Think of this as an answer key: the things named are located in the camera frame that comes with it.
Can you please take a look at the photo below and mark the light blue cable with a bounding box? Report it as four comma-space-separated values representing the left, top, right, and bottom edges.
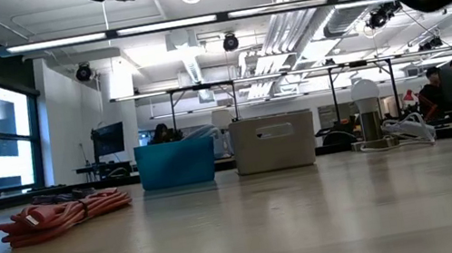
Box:
180, 122, 221, 143

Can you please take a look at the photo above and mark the large orange cable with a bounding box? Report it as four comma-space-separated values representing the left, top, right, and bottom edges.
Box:
0, 184, 138, 251

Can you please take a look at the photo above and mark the overhead light bar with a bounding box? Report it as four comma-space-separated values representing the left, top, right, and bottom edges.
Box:
0, 0, 369, 63

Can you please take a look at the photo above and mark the red desk lamp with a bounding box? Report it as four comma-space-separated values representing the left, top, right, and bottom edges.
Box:
400, 88, 418, 106

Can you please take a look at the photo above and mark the brass lamp with white bulb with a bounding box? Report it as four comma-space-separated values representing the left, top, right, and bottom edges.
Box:
340, 74, 400, 154

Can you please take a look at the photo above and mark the black computer monitor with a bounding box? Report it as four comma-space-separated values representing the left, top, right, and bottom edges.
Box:
89, 121, 130, 165

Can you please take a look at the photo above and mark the long hanging light bar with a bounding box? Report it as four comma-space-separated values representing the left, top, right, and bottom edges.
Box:
109, 41, 452, 110

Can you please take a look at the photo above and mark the dark office desk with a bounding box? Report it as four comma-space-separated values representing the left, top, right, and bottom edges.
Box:
73, 157, 136, 186

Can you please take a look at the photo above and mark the blue plastic bin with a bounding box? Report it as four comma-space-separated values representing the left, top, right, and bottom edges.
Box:
133, 133, 221, 194

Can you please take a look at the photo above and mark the beige plastic bin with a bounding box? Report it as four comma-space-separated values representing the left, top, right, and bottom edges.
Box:
227, 108, 321, 178

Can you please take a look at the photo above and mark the black ceiling camera cluster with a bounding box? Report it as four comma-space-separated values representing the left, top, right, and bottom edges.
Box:
363, 0, 407, 31

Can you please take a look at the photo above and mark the black metal workstation frame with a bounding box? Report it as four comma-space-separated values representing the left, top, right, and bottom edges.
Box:
325, 54, 405, 130
165, 78, 243, 132

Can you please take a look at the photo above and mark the white power strip cable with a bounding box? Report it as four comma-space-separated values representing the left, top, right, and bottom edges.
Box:
379, 109, 439, 151

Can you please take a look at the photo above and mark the white power cord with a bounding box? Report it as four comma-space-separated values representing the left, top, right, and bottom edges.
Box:
358, 131, 437, 157

